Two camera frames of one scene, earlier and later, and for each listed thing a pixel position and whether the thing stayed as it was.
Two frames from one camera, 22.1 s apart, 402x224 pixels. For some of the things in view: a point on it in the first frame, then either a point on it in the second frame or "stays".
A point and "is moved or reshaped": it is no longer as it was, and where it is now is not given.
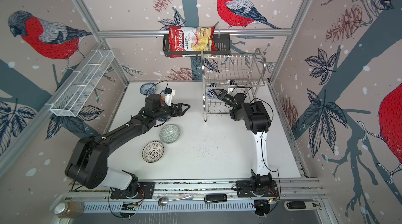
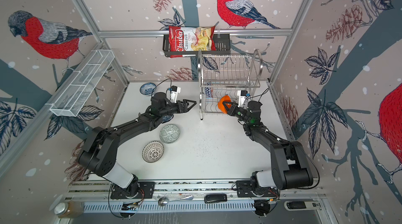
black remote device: x=212 y=198 stays
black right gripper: x=223 y=95 to x=230 y=112
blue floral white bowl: x=145 y=87 stays
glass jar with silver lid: x=69 y=209 stays
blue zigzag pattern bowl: x=211 y=91 is moved or reshaped
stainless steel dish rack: x=221 y=74 stays
